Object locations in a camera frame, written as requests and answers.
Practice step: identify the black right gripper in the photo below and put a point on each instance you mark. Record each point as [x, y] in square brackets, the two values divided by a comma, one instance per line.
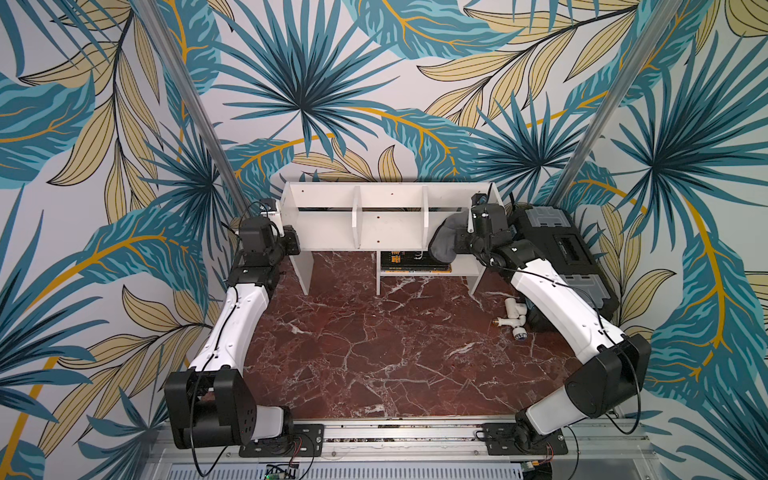
[480, 212]

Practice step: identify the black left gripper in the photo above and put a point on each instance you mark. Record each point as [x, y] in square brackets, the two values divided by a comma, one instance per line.
[292, 236]

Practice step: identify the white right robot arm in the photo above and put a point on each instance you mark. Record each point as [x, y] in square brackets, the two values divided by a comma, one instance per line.
[613, 364]

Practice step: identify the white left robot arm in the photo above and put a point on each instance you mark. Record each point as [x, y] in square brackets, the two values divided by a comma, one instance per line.
[209, 403]

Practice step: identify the white wooden bookshelf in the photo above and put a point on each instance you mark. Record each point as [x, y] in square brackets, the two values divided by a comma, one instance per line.
[371, 217]

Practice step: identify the black plastic toolbox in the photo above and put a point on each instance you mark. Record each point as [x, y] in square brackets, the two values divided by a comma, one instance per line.
[553, 232]

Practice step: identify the white PVC pipe fitting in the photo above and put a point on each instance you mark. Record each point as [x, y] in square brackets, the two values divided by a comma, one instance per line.
[516, 316]

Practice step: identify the black yellow tool tray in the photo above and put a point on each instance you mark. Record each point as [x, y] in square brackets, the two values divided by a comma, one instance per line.
[412, 261]

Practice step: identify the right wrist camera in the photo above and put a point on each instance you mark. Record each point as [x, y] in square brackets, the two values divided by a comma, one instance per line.
[479, 199]

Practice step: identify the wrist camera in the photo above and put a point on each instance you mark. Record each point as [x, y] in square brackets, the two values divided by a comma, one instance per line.
[479, 199]
[270, 208]

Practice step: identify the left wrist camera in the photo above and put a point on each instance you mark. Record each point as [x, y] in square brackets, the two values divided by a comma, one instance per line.
[270, 208]

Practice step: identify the left aluminium corner post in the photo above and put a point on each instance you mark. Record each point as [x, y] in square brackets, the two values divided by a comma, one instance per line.
[162, 39]

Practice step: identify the aluminium corner post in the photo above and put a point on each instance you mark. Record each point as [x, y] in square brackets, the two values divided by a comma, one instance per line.
[162, 39]
[637, 58]

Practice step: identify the right aluminium corner post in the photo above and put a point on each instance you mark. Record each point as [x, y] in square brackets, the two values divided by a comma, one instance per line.
[637, 58]

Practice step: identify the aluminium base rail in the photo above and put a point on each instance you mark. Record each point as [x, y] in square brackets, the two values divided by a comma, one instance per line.
[424, 448]

